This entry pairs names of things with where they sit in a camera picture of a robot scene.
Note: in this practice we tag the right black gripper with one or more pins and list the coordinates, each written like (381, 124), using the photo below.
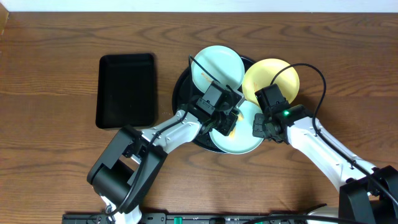
(258, 129)

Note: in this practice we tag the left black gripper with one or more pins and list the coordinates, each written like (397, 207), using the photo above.
(228, 122)

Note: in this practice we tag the light blue plate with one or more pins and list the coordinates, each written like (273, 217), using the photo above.
(243, 141)
(217, 62)

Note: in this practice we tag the green yellow sponge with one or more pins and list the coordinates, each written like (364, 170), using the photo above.
(233, 132)

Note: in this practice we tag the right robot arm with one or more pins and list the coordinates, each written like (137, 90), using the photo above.
(367, 194)

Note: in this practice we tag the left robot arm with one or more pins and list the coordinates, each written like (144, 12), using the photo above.
(127, 168)

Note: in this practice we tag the black round tray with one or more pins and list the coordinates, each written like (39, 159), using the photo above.
(180, 96)

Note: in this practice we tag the black rectangular tray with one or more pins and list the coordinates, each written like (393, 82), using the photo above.
(126, 91)

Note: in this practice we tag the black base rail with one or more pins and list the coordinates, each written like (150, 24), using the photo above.
(156, 218)

